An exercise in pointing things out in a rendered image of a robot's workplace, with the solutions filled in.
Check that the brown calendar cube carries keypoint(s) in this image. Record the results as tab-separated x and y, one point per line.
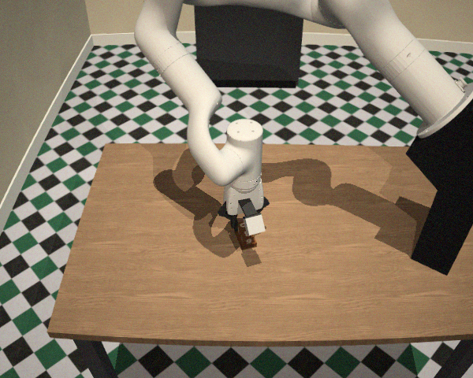
241	227
246	239

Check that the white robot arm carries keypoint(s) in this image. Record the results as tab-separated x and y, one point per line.
385	42

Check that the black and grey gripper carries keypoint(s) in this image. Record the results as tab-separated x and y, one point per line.
231	204

